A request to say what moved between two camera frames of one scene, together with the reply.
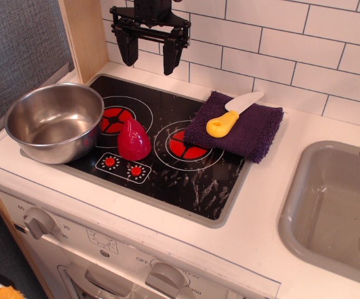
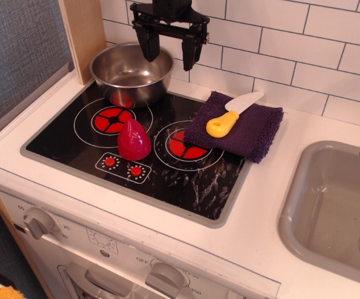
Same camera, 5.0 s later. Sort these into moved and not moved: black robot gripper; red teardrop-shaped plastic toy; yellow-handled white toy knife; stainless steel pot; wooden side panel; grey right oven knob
Moved: stainless steel pot; black robot gripper
Not moved: red teardrop-shaped plastic toy; yellow-handled white toy knife; wooden side panel; grey right oven knob
